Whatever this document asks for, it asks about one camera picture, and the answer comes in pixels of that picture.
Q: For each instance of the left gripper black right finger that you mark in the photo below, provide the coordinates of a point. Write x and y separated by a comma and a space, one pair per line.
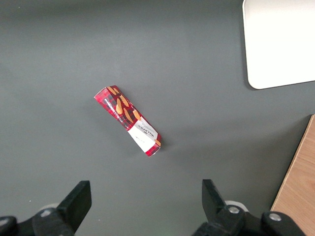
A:
216, 214

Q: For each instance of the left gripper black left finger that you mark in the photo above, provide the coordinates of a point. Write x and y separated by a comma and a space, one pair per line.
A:
71, 209

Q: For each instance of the red cookie box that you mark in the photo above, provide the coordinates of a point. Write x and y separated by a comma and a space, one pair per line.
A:
128, 118

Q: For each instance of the white plastic tray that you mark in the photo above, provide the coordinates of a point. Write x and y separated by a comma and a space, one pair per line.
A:
280, 41

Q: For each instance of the wooden drawer cabinet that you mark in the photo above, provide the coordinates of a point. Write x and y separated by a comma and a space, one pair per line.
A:
300, 186

